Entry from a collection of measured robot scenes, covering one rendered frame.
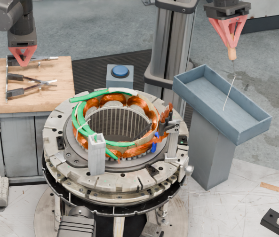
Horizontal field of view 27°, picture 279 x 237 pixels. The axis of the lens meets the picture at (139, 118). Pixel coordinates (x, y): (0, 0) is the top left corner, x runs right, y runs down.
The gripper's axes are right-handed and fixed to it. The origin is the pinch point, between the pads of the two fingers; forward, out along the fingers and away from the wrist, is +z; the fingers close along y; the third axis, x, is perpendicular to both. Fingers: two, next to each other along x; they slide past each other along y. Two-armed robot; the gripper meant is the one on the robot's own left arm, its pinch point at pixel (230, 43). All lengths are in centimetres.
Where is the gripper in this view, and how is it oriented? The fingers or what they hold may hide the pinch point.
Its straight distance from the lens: 137.6
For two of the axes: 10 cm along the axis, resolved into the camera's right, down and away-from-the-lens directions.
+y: 4.3, 2.7, -8.6
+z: 1.6, 9.2, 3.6
